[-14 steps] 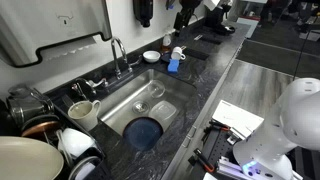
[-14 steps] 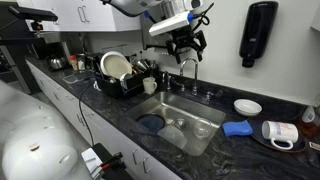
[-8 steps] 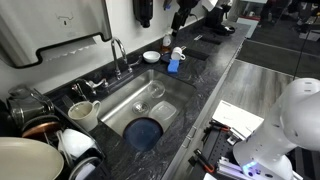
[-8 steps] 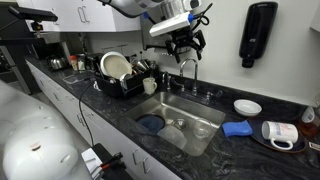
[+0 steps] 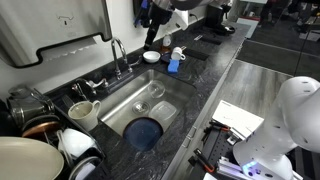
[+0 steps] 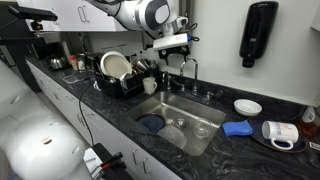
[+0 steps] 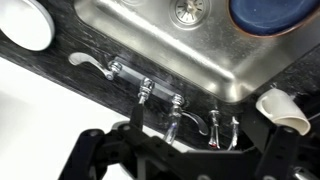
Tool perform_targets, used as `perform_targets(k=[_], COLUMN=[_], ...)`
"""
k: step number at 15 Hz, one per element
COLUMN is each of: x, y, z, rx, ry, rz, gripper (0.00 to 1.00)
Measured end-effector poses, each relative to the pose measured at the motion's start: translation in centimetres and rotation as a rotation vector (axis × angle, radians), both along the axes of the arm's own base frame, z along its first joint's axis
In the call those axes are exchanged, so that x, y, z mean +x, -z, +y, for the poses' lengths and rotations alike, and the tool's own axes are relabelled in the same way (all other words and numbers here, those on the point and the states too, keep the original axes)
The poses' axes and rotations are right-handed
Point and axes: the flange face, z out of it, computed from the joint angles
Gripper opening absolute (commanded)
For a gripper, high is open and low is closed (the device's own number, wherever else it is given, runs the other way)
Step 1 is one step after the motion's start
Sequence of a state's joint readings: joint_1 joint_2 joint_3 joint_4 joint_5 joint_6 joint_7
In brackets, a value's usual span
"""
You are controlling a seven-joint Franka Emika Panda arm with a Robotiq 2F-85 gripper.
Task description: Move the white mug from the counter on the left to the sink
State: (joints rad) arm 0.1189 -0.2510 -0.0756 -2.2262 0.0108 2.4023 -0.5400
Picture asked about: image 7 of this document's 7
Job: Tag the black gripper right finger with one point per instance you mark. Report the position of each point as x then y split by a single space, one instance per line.
283 156

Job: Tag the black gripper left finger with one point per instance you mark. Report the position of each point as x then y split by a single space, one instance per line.
100 153

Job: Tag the white ceramic mug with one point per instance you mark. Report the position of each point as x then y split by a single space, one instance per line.
283 108

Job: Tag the chrome sink sprayer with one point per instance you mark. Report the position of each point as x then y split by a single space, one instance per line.
234 133

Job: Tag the stainless steel sink basin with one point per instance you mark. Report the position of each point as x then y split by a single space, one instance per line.
173 36

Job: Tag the chrome faucet spout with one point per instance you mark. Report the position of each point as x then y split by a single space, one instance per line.
146 88

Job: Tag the white round plate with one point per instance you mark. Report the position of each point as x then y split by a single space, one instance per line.
25 23

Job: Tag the round metal drain strainer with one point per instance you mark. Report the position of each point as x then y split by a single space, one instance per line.
190 11

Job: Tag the dark faucet base plate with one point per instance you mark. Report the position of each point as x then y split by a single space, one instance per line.
133 75

